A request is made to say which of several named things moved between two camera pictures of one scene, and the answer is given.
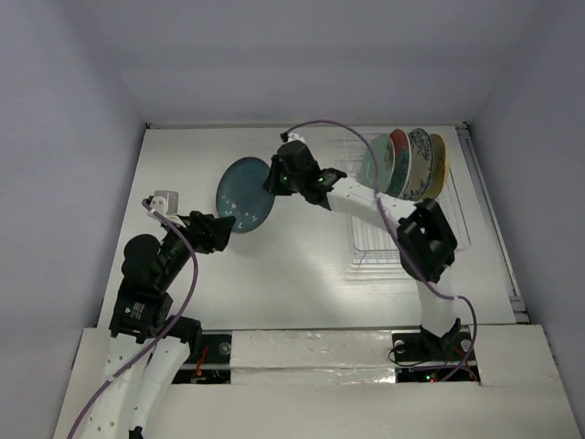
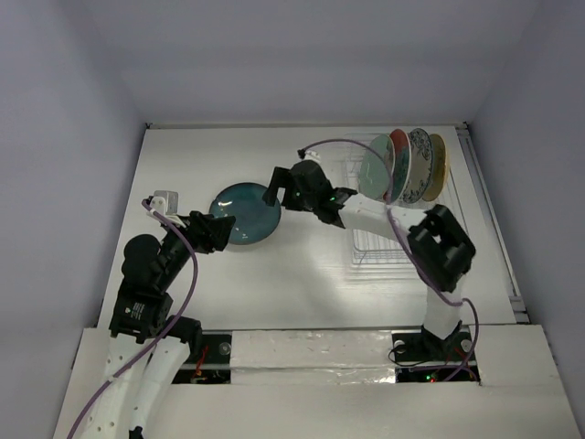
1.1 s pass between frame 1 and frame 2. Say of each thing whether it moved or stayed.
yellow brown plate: stayed
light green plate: stayed
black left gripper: stayed
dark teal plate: moved
